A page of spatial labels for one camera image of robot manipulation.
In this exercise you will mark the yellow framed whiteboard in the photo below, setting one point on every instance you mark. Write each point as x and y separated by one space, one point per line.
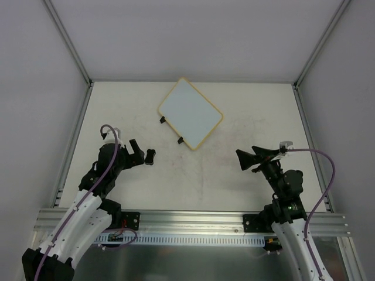
189 113

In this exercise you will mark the aluminium frame post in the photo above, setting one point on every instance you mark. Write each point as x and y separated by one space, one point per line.
59 25
335 19

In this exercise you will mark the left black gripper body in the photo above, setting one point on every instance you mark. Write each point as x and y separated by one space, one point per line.
132 158

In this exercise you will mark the right aluminium frame post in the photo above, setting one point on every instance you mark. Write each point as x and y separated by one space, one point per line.
335 19

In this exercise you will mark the black bone shaped eraser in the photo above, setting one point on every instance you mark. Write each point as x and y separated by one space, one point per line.
150 155

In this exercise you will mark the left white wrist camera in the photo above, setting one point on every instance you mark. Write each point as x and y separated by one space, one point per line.
109 136

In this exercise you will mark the white slotted cable duct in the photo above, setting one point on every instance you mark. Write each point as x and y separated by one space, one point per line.
181 240

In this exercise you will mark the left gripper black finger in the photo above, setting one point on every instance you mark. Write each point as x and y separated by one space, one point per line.
138 158
135 147

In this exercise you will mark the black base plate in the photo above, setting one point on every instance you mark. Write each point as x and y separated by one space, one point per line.
130 219
254 224

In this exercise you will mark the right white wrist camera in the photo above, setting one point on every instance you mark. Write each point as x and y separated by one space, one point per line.
284 147

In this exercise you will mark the aluminium mounting rail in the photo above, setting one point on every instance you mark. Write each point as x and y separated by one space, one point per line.
227 223

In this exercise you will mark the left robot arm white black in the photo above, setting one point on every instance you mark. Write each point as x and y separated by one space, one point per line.
90 214

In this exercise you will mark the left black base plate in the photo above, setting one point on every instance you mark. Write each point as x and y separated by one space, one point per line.
130 219

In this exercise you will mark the left aluminium frame post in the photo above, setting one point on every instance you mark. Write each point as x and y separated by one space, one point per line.
59 25

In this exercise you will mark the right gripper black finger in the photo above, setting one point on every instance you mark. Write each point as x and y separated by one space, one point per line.
265 154
246 159

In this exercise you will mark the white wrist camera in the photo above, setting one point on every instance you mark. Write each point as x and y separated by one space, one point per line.
109 136
284 147

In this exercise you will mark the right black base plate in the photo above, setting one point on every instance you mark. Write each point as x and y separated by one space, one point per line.
254 224

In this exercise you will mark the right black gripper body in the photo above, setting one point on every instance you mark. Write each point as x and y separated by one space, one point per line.
264 161

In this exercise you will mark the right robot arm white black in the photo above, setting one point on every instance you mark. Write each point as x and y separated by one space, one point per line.
285 216

